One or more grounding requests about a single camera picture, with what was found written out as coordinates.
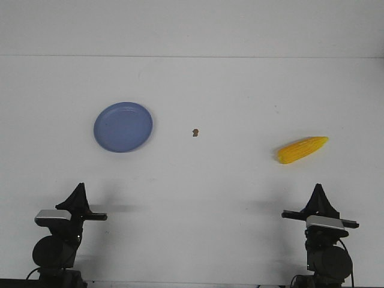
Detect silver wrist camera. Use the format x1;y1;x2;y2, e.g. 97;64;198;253
305;215;344;230
34;209;71;227

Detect blue round plate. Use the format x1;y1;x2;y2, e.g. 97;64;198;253
93;102;153;153

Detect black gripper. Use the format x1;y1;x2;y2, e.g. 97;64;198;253
281;184;359;245
49;183;107;240

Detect yellow corn cob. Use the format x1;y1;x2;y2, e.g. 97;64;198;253
277;136;329;164

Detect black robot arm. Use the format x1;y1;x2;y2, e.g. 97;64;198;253
281;184;359;287
32;182;107;287

